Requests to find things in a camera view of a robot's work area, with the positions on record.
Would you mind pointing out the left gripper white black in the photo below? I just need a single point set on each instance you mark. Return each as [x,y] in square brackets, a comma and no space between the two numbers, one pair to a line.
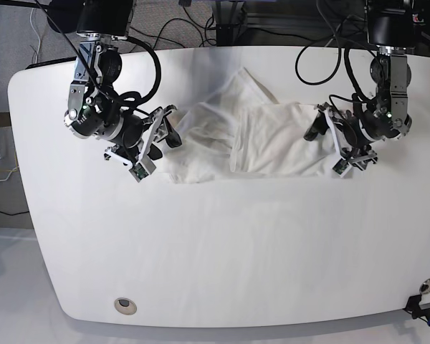
[348,139]

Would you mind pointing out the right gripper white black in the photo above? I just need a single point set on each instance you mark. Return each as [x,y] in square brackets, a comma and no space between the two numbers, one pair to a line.
[138,137]

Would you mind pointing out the white printed T-shirt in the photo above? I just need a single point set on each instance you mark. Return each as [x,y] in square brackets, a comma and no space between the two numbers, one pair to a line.
[240,132]

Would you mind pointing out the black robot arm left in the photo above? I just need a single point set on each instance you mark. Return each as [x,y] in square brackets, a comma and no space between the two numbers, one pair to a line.
[385,115]

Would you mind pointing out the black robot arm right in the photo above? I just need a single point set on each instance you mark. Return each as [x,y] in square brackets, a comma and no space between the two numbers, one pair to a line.
[95,109]

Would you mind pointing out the silver table grommet left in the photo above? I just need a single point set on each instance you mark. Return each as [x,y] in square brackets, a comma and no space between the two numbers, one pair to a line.
[125,306]

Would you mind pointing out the silver table grommet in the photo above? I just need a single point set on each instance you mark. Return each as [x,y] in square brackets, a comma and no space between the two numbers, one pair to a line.
[425,287]
[125,306]

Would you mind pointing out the silver table grommet right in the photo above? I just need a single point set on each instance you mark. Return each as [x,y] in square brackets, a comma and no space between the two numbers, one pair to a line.
[425,287]

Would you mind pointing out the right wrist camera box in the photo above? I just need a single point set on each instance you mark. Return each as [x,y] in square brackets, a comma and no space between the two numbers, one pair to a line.
[142,169]

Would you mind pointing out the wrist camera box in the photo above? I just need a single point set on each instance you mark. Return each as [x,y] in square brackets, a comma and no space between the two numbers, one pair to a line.
[343,169]
[142,169]

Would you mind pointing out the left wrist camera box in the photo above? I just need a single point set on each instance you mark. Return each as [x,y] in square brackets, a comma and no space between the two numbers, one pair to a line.
[343,169]

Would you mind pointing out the black aluminium frame post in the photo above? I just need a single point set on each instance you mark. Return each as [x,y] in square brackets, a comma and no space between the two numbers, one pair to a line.
[228,16]

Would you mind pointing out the black clamp with cable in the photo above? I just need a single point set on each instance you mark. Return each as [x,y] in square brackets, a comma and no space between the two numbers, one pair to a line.
[414,309]

